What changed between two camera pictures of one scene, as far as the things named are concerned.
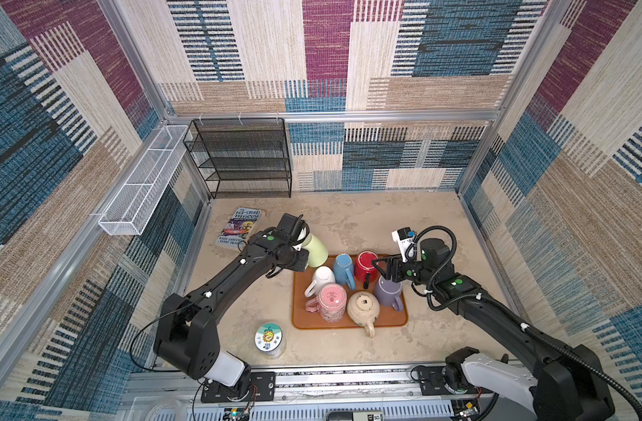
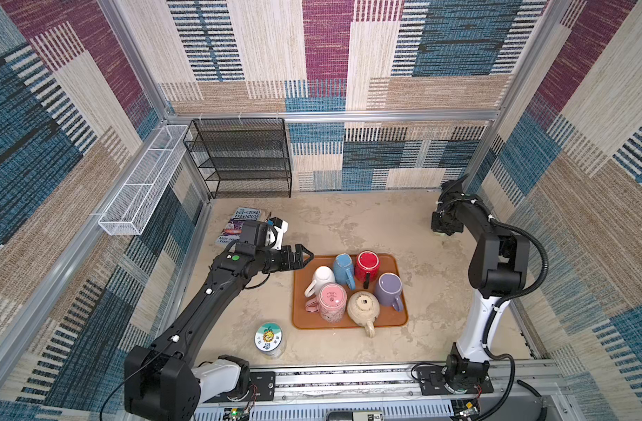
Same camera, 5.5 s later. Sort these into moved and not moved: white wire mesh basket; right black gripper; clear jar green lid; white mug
Moved: right black gripper
Not moved: clear jar green lid; white wire mesh basket; white mug
